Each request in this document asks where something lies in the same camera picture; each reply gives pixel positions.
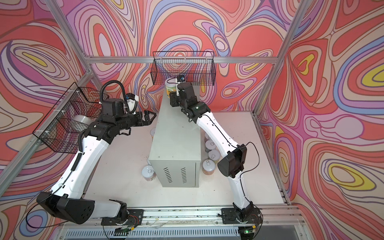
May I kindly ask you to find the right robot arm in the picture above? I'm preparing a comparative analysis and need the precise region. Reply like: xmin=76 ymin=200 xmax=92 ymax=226
xmin=170 ymin=82 xmax=264 ymax=225

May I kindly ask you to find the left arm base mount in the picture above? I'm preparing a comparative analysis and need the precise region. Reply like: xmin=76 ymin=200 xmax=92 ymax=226
xmin=101 ymin=209 xmax=144 ymax=227

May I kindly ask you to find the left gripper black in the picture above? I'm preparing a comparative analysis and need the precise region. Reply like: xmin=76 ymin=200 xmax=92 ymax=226
xmin=114 ymin=109 xmax=157 ymax=132

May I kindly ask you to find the black wire basket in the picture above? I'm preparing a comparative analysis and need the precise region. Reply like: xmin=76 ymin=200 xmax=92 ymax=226
xmin=33 ymin=83 xmax=101 ymax=154
xmin=151 ymin=50 xmax=216 ymax=86

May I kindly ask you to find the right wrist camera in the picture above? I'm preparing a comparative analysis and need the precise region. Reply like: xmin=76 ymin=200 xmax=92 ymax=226
xmin=177 ymin=75 xmax=186 ymax=83

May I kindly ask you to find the black wire basket back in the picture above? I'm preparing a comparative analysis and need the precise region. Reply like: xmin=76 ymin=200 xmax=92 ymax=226
xmin=151 ymin=50 xmax=216 ymax=86

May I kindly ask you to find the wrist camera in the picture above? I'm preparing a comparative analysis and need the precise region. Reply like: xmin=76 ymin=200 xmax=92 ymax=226
xmin=177 ymin=75 xmax=186 ymax=83
xmin=126 ymin=93 xmax=139 ymax=114

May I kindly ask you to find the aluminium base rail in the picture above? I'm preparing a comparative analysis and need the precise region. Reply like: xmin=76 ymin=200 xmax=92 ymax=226
xmin=55 ymin=206 xmax=312 ymax=240

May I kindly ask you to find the grey metal cabinet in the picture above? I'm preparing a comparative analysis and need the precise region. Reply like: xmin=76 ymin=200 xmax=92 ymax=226
xmin=149 ymin=91 xmax=202 ymax=188

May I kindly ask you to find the blue white labelled can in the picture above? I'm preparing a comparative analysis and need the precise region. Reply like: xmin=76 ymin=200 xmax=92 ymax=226
xmin=142 ymin=165 xmax=157 ymax=181

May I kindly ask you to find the can row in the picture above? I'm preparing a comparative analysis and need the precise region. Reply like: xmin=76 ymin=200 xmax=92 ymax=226
xmin=205 ymin=140 xmax=217 ymax=153
xmin=204 ymin=133 xmax=211 ymax=142
xmin=208 ymin=149 xmax=221 ymax=163
xmin=150 ymin=128 xmax=156 ymax=139

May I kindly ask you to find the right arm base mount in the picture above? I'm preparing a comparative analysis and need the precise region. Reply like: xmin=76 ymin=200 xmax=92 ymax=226
xmin=218 ymin=208 xmax=263 ymax=225

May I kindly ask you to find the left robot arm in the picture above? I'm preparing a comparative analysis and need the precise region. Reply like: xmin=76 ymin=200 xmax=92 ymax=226
xmin=37 ymin=80 xmax=157 ymax=226

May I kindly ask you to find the black wire basket left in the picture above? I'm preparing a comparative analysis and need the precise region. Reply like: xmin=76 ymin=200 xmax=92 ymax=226
xmin=33 ymin=83 xmax=101 ymax=154

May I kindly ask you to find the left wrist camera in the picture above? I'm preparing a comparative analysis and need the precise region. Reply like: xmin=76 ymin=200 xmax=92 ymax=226
xmin=126 ymin=93 xmax=139 ymax=114

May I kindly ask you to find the green circuit board left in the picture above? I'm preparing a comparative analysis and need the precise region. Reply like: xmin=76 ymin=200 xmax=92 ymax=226
xmin=114 ymin=227 xmax=135 ymax=236

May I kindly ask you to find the green circuit board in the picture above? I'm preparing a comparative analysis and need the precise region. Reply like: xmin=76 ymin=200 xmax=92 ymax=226
xmin=114 ymin=227 xmax=135 ymax=236
xmin=239 ymin=227 xmax=258 ymax=235

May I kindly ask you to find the can right row back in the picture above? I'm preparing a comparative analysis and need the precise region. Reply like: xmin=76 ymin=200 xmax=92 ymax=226
xmin=204 ymin=133 xmax=211 ymax=142

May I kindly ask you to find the green circuit board right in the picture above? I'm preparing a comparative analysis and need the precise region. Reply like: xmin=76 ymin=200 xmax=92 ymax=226
xmin=239 ymin=227 xmax=258 ymax=235

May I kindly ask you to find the pink labelled can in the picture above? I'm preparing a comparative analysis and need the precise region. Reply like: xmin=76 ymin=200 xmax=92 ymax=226
xmin=202 ymin=159 xmax=216 ymax=176

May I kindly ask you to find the orange green labelled can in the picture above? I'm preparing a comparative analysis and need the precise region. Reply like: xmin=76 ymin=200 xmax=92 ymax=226
xmin=165 ymin=78 xmax=179 ymax=98

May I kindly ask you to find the can left row back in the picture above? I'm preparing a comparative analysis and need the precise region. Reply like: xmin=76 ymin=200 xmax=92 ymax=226
xmin=150 ymin=128 xmax=156 ymax=139

